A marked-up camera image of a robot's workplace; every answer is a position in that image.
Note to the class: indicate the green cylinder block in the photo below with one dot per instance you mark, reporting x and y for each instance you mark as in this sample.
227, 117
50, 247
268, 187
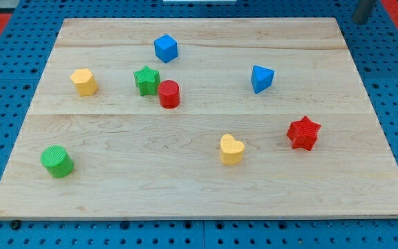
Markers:
56, 160

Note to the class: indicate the blue triangular prism block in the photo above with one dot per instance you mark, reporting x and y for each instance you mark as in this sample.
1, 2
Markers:
261, 78

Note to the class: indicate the green star block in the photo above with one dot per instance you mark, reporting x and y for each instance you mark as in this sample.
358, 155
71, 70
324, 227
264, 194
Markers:
147, 80

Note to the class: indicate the yellow heart block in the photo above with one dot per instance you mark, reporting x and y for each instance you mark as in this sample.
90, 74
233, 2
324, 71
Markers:
231, 150

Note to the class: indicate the blue cube block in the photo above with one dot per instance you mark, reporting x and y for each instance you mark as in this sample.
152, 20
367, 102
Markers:
166, 48

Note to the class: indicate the red star block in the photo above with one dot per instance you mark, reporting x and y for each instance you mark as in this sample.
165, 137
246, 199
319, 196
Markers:
303, 133

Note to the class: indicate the yellow hexagon block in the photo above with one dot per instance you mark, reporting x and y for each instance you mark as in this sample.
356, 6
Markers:
84, 82

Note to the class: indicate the red cylinder block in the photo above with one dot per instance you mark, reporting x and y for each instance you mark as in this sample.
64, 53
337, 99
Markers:
169, 94

